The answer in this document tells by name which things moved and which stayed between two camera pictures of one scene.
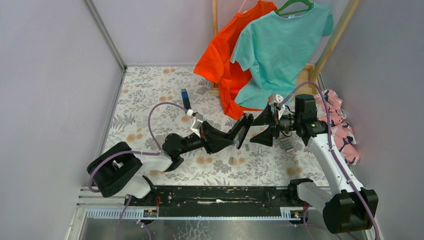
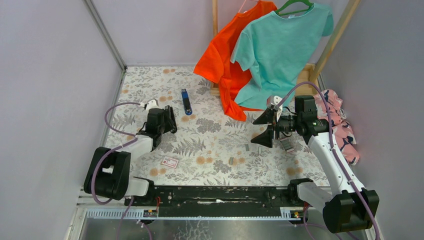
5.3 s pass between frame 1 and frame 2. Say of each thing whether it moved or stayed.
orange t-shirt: stayed
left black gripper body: moved
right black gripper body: stayed
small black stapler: moved
